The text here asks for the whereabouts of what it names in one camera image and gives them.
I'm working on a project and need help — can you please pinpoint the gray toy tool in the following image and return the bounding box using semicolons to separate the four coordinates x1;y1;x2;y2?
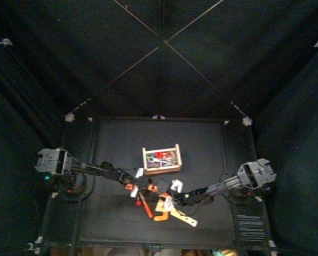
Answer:
146;154;162;165

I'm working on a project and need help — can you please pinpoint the wooden toy toolbox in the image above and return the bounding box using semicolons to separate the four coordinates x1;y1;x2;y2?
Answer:
142;143;183;176

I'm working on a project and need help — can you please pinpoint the wooden bar with holes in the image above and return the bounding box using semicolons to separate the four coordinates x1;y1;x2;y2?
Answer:
170;207;199;228

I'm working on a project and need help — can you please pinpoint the red toy piece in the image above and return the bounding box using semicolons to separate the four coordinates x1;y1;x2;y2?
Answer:
159;151;178;161

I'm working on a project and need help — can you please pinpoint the white text label sticker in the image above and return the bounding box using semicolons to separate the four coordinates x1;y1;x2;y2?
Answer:
234;214;269;242

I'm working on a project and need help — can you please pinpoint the orange handled toy screwdriver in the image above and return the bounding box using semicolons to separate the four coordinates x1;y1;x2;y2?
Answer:
136;191;155;220

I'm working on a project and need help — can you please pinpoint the thin diagonal brace wire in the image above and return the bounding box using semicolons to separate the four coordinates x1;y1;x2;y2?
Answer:
68;0;224;117
112;0;248;118

